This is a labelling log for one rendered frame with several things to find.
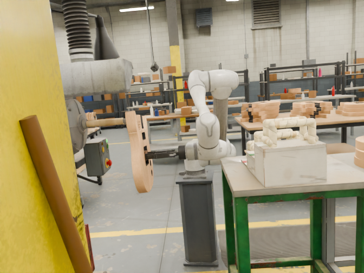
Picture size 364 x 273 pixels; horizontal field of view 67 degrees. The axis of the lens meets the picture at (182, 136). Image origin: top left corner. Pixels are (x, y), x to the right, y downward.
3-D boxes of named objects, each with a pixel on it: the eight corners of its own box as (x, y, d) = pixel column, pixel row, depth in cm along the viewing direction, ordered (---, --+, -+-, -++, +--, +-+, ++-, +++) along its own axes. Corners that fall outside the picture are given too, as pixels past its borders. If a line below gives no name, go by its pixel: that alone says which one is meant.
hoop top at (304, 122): (270, 129, 117) (270, 122, 116) (267, 128, 120) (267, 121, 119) (317, 125, 117) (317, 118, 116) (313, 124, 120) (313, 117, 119)
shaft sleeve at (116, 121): (88, 128, 139) (85, 125, 135) (88, 121, 139) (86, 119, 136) (124, 124, 138) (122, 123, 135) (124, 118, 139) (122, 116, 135)
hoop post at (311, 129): (310, 144, 118) (310, 122, 116) (306, 143, 121) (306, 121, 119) (317, 143, 118) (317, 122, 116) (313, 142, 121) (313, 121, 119)
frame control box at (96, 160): (60, 191, 159) (53, 147, 154) (76, 179, 180) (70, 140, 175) (103, 188, 158) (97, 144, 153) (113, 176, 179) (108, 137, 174)
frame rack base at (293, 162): (265, 188, 119) (263, 149, 116) (254, 177, 134) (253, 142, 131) (327, 182, 120) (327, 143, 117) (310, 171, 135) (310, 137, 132)
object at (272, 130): (271, 148, 118) (270, 125, 116) (268, 146, 121) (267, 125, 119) (278, 147, 118) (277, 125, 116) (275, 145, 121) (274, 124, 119)
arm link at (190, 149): (197, 158, 148) (186, 159, 149) (196, 141, 148) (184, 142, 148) (197, 161, 139) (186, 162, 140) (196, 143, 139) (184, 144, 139)
